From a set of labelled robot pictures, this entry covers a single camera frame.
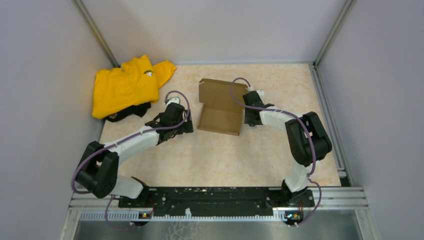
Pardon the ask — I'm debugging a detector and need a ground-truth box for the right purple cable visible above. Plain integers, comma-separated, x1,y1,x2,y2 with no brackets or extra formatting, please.
229,77,323,228

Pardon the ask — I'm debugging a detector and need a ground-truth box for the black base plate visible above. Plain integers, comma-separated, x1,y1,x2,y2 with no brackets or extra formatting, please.
118,187,315,217

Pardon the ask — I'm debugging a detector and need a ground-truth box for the yellow shirt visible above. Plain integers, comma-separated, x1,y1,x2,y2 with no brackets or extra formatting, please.
91,55,177,119

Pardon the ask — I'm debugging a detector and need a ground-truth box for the brown cardboard box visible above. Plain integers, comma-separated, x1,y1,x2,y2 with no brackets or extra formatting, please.
197,78,249,136

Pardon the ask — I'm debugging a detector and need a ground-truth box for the purple cable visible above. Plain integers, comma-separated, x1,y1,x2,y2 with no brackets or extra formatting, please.
229,77,323,228
70,90,192,232

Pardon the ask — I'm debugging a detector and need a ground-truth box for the black garment under shirt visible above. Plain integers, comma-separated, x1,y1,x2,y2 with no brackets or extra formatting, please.
104,102,152,123

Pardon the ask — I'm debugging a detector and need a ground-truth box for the aluminium frame rail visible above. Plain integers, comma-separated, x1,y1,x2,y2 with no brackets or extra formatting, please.
66,187,369,223

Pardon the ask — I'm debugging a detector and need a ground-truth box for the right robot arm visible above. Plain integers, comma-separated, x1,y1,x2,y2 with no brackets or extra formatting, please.
242,90,333,207

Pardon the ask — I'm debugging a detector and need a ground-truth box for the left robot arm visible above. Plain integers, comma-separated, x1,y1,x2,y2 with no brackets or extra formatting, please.
71,102,194,207

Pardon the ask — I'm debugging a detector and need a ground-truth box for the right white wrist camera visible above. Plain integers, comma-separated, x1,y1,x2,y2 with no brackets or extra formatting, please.
254,89,265,100

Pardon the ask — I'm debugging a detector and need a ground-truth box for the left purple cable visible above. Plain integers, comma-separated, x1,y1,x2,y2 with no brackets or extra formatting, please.
70,90,192,232

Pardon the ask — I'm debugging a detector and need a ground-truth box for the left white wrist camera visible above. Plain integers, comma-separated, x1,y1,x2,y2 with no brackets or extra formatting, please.
165,96,181,105

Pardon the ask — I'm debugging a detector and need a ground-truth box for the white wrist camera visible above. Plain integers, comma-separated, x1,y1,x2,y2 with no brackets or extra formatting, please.
254,89,265,100
165,96,181,105

